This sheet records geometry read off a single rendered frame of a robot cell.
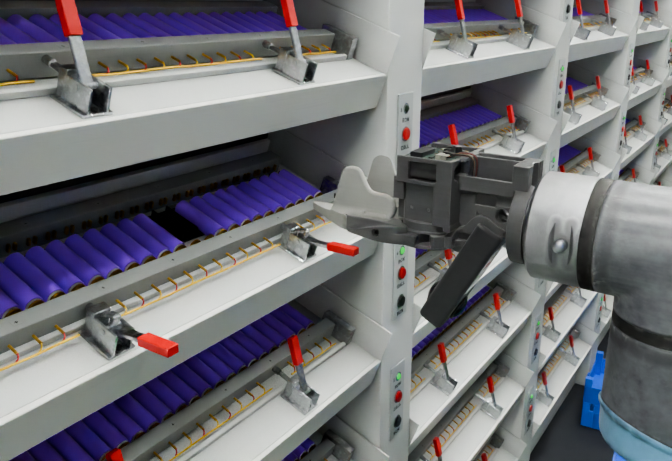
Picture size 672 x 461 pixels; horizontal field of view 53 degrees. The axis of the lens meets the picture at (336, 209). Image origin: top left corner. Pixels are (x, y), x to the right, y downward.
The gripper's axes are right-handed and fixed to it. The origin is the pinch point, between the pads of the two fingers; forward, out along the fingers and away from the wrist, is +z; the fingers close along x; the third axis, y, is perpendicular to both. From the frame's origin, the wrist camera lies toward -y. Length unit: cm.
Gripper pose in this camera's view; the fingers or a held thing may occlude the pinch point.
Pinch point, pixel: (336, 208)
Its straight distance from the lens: 68.0
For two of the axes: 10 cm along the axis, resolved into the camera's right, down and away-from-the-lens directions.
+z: -8.3, -1.6, 5.3
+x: -5.5, 2.4, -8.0
